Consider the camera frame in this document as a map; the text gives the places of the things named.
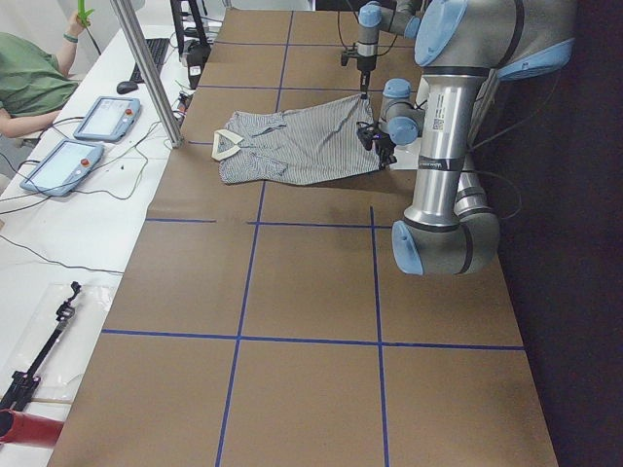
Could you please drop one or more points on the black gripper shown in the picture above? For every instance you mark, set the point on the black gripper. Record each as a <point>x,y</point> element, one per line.
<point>384,146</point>
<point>364,65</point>

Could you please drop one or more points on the blue white striped polo shirt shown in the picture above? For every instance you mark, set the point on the blue white striped polo shirt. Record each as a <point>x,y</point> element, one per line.
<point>296,147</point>

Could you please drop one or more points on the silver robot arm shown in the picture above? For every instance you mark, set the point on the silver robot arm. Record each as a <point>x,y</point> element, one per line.
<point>449,228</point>
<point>373,18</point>

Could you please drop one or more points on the black keyboard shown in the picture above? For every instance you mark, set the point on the black keyboard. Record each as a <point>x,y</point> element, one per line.
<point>157,48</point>

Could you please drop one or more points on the black computer mouse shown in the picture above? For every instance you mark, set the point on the black computer mouse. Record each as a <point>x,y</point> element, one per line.
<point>126,87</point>

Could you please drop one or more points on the far blue teach pendant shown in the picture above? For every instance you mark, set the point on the far blue teach pendant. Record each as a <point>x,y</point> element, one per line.
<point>109,119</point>

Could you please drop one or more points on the blue teach pendant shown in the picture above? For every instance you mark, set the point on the blue teach pendant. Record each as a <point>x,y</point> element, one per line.
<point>109,119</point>
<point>63,169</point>

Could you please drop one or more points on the green paper toy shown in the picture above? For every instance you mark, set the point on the green paper toy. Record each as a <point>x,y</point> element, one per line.
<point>84,13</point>

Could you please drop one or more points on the near blue teach pendant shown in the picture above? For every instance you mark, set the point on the near blue teach pendant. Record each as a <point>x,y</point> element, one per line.
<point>63,169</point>

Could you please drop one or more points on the person in green shirt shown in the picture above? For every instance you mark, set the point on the person in green shirt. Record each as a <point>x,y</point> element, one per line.
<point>35,85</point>

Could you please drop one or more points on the black grabber tool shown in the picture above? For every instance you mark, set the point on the black grabber tool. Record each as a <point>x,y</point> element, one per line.
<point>24,383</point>

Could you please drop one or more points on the red cylinder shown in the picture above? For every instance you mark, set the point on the red cylinder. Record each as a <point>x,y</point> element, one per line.
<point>29,429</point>

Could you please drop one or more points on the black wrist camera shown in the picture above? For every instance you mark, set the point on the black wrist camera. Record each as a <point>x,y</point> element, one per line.
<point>368,134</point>
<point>347,54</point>

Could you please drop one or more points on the aluminium frame post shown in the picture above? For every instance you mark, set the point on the aluminium frame post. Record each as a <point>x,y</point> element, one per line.
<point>138,46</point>

